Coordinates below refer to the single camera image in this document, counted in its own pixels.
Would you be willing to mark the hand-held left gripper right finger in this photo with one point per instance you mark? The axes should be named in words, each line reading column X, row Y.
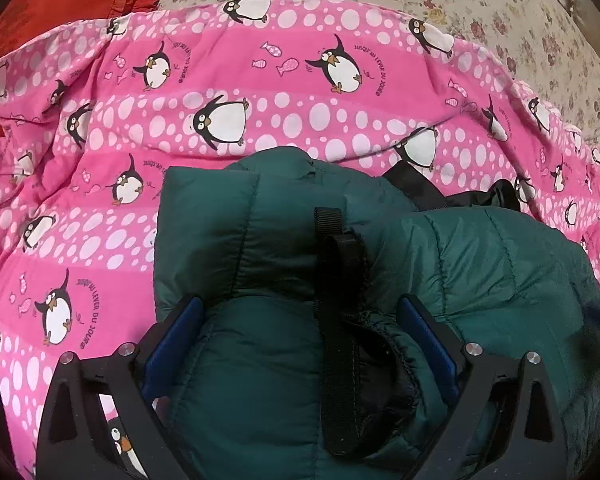
column 430, row 350

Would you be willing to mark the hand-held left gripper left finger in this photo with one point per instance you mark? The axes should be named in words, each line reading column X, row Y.
column 172, row 350

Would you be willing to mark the dark green puffer jacket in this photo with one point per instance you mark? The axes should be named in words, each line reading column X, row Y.
column 260, row 240

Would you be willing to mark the pink penguin print blanket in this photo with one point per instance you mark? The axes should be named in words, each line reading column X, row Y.
column 130, row 135

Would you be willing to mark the beige floral bed sheet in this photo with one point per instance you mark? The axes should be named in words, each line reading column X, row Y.
column 480, row 5

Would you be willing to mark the red pillow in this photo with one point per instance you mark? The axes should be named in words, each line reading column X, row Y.
column 40, row 10

